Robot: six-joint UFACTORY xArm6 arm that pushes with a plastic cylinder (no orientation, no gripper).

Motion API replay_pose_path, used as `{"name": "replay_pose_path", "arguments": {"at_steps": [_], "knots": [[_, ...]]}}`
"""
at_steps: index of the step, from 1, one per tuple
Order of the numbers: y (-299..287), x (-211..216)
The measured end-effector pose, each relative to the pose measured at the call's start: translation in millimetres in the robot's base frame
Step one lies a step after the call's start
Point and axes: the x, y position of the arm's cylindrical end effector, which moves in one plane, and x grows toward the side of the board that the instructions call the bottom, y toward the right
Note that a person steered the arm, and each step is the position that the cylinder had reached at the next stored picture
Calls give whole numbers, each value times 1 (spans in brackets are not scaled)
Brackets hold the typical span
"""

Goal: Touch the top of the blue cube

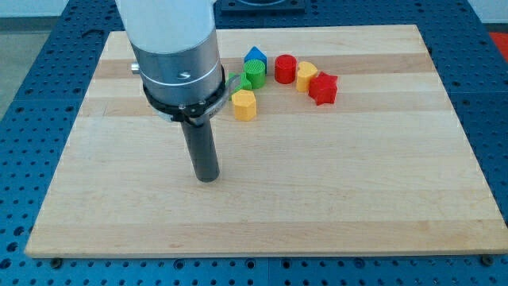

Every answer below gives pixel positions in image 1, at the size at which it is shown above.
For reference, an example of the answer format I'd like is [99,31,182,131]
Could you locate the red cylinder block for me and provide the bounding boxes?
[275,54,297,84]

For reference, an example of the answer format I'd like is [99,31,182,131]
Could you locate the green cylinder block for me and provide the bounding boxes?
[244,60,266,89]

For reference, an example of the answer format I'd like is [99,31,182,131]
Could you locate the yellow heart block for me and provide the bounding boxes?
[296,61,318,92]

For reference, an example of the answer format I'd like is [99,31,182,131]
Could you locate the black clamp ring flange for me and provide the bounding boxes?
[142,68,241,126]

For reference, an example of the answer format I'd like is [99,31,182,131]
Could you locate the dark grey cylindrical probe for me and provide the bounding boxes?
[181,121,220,183]

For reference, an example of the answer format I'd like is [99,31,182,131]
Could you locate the green star block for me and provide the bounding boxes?
[226,72,252,101]

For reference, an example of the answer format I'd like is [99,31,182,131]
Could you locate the light wooden board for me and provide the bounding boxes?
[25,25,507,258]

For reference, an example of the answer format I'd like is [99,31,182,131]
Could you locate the blue cube block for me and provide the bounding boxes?
[244,46,267,72]

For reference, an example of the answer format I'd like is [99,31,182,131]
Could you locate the yellow hexagon block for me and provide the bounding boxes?
[232,90,257,122]

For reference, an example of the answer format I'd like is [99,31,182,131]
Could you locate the red star block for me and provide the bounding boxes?
[308,71,339,106]

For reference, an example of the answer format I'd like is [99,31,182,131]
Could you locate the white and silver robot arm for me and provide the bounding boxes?
[115,0,240,182]

